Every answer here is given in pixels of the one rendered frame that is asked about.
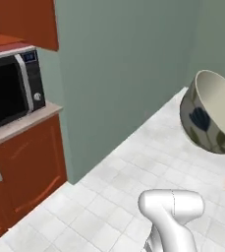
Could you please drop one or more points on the black and silver microwave oven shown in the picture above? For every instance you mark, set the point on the black and silver microwave oven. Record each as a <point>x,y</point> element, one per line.
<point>9,88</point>

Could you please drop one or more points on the large floral grey bowl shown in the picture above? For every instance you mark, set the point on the large floral grey bowl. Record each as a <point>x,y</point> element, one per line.
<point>212,111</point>

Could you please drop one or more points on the red-brown wall cupboard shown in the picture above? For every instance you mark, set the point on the red-brown wall cupboard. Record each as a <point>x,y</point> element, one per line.
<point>22,19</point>

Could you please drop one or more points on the red-brown base cupboard door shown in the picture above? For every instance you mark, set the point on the red-brown base cupboard door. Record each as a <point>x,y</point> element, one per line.
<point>28,170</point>

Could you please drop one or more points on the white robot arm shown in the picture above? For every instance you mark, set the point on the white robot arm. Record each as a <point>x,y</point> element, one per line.
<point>169,216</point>

